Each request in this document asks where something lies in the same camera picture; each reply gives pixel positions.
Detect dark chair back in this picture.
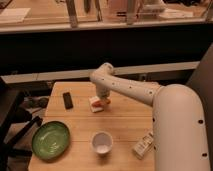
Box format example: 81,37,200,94
185,43,213,134

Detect black rectangular block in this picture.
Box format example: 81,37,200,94
63,92,73,109

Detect white cup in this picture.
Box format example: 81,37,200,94
91,131,113,156

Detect green bowl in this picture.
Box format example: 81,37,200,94
31,121,71,160

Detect white lotion bottle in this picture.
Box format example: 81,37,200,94
132,132,154,159

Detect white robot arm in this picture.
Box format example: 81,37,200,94
90,63,211,171

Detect black chair base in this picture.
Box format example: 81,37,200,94
0,77,44,171

